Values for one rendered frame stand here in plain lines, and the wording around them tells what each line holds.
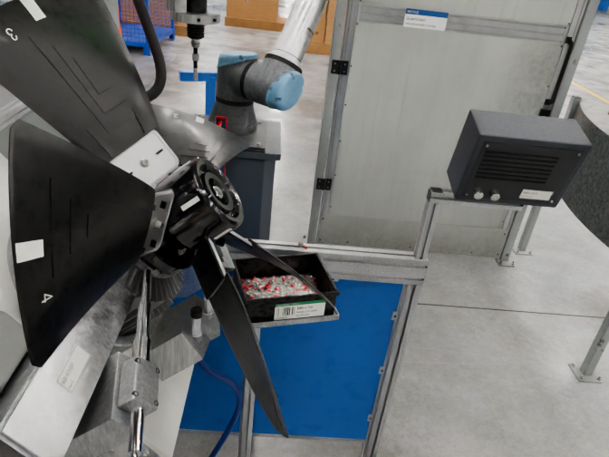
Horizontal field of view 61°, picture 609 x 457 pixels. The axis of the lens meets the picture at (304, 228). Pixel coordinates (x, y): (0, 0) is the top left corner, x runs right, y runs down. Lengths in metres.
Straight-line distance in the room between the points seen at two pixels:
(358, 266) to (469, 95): 1.62
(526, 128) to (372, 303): 0.60
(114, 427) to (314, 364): 1.02
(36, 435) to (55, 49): 0.48
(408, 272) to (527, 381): 1.23
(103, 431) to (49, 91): 0.43
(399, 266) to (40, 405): 0.99
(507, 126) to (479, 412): 1.33
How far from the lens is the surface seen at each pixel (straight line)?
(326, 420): 1.79
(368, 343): 1.57
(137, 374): 0.66
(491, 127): 1.26
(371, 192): 2.90
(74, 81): 0.79
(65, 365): 0.65
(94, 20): 0.85
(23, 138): 0.53
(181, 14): 0.79
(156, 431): 0.90
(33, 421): 0.61
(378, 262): 1.39
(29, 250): 0.52
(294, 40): 1.55
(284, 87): 1.48
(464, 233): 3.14
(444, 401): 2.27
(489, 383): 2.43
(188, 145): 0.97
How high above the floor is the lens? 1.57
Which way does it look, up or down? 29 degrees down
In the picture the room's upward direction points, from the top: 7 degrees clockwise
